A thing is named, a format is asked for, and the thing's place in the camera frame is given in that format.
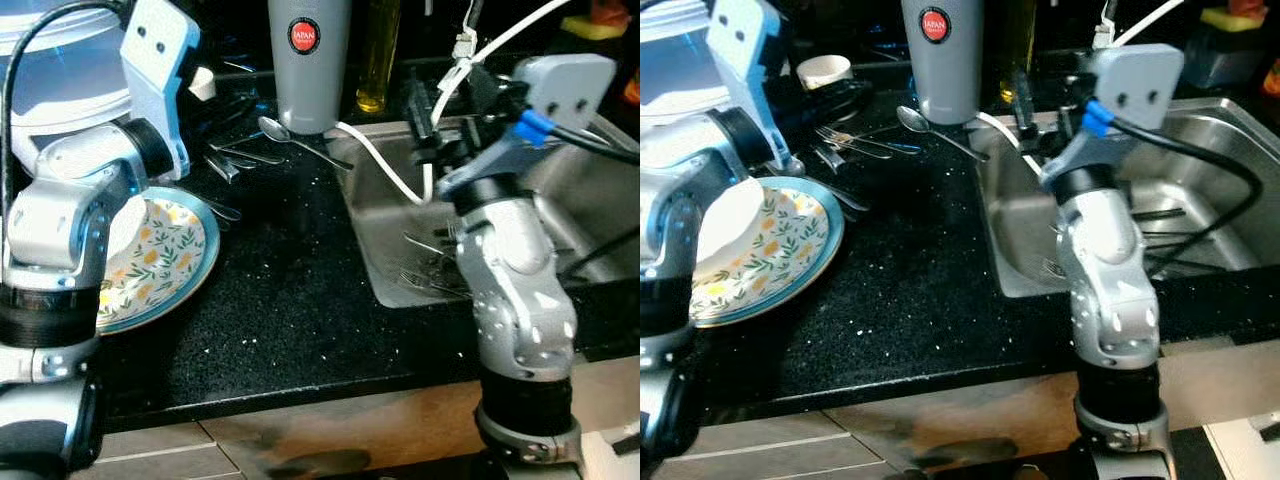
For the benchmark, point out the white bowl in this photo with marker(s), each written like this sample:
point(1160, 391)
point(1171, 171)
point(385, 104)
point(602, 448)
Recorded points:
point(730, 225)

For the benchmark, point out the grey thermos with red label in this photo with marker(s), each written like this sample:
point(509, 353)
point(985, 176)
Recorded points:
point(942, 85)
point(310, 90)

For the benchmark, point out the floral plate with teal rim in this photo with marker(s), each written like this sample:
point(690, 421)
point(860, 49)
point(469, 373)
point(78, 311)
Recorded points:
point(790, 250)
point(170, 250)

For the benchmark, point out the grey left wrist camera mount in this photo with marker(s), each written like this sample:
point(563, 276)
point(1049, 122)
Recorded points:
point(155, 60)
point(745, 50)

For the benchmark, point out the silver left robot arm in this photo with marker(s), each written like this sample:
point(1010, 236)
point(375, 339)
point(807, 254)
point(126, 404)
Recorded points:
point(60, 200)
point(665, 230)

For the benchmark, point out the light wooden cabinet front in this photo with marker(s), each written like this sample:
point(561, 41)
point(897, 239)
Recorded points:
point(400, 420)
point(1190, 385)

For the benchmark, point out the olive oil glass bottle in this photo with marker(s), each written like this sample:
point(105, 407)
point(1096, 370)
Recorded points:
point(377, 60)
point(1018, 50)

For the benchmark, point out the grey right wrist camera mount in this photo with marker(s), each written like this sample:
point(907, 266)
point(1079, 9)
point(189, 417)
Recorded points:
point(1140, 85)
point(565, 85)

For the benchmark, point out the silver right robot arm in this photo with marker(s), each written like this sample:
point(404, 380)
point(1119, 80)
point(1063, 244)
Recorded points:
point(1100, 270)
point(510, 270)

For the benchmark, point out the yellow and red sponge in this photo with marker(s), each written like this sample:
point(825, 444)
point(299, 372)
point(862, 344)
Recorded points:
point(600, 25)
point(1230, 20)

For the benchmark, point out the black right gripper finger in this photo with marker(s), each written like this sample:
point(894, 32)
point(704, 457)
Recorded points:
point(424, 115)
point(1027, 115)

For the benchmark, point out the silver spoon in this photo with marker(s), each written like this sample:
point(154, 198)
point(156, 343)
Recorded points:
point(910, 118)
point(272, 127)

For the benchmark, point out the stainless steel sink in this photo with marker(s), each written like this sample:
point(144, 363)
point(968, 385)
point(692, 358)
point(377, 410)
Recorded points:
point(590, 200)
point(1200, 140)

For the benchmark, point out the small white cup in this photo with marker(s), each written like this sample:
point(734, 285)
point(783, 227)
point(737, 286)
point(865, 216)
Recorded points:
point(825, 72)
point(203, 85)

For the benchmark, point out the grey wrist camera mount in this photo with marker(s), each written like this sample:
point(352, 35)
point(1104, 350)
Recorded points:
point(155, 60)
point(745, 50)
point(1140, 85)
point(565, 85)

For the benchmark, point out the white round kitchen appliance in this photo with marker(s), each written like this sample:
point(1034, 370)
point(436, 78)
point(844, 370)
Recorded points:
point(60, 90)

